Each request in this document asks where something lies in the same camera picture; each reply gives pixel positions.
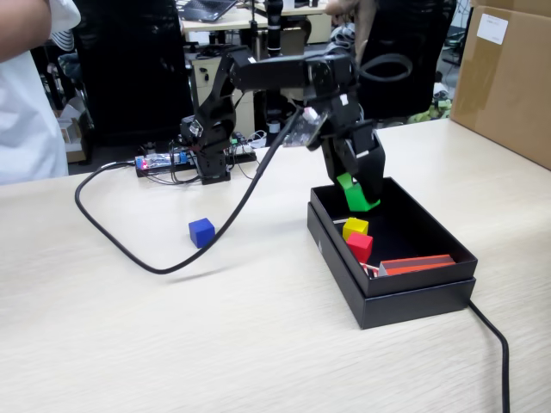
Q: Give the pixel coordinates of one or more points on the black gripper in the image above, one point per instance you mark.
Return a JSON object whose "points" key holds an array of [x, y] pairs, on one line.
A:
{"points": [[342, 120]]}

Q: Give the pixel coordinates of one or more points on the green wooden cube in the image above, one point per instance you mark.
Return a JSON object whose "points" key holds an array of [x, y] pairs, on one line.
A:
{"points": [[362, 202]]}

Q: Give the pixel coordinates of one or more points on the yellow wooden cube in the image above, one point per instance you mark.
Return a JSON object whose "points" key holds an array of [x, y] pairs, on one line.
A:
{"points": [[355, 228]]}

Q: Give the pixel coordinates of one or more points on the blue wooden cube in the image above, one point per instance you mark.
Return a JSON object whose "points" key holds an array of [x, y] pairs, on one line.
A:
{"points": [[201, 234]]}

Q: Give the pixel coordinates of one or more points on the bare human forearm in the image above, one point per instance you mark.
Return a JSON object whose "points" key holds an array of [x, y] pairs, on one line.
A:
{"points": [[21, 30], [366, 30]]}

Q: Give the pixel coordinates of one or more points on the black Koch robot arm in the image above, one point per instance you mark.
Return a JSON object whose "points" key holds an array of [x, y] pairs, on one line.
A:
{"points": [[275, 73]]}

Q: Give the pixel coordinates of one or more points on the black cardboard box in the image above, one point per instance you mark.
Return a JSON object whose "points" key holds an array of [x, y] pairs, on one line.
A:
{"points": [[430, 279]]}

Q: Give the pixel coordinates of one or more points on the black open box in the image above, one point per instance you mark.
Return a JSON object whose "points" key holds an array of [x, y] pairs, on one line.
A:
{"points": [[417, 307]]}

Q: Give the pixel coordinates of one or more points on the large brown cardboard box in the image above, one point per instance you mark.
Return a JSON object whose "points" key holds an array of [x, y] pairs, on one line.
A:
{"points": [[503, 94]]}

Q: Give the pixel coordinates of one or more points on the red wooden cube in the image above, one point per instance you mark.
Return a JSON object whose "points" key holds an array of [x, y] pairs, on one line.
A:
{"points": [[359, 246]]}

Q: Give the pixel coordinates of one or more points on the black office chair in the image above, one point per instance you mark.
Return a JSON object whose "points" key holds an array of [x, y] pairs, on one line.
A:
{"points": [[120, 51], [409, 99]]}

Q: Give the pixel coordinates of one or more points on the green yellow fabric bundle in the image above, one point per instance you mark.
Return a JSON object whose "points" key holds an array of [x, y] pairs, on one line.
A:
{"points": [[435, 112]]}

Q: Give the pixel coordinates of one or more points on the wooden matchstick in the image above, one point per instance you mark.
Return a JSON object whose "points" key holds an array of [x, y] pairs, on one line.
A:
{"points": [[369, 266], [373, 273]]}

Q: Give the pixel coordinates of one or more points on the black power strip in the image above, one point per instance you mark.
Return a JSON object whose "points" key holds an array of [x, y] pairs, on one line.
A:
{"points": [[247, 157]]}

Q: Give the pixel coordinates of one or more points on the beige drawer cabinet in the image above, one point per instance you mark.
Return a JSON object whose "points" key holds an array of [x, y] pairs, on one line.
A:
{"points": [[246, 116]]}

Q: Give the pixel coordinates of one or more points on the grey jacket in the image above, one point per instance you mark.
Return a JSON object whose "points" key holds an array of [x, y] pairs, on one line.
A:
{"points": [[342, 36]]}

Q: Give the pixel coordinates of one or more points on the wooden office desk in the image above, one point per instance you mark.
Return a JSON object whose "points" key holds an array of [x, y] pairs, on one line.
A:
{"points": [[320, 30]]}

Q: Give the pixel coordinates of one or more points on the black vertical pole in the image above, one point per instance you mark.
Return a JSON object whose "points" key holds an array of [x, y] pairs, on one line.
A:
{"points": [[274, 26]]}

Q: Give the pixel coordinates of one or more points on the white shipping label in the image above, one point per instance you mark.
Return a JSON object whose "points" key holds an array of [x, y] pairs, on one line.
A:
{"points": [[493, 28]]}

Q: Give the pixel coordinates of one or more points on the motor controller circuit board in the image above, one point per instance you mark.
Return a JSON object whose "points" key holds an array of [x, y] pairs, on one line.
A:
{"points": [[159, 162]]}

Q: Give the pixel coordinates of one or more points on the dark laptop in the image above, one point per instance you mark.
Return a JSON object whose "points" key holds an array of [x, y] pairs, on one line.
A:
{"points": [[206, 8]]}

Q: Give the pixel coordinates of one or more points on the small open carton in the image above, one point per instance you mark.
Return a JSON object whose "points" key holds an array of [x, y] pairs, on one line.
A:
{"points": [[71, 137]]}

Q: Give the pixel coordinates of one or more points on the striped black white garment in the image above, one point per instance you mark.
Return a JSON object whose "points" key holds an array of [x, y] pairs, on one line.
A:
{"points": [[64, 41]]}

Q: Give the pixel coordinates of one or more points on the person in white shirt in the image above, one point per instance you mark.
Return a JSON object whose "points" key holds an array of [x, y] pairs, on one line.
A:
{"points": [[26, 120]]}

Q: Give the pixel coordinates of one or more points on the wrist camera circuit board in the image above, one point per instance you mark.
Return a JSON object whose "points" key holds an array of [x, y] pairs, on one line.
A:
{"points": [[305, 131]]}

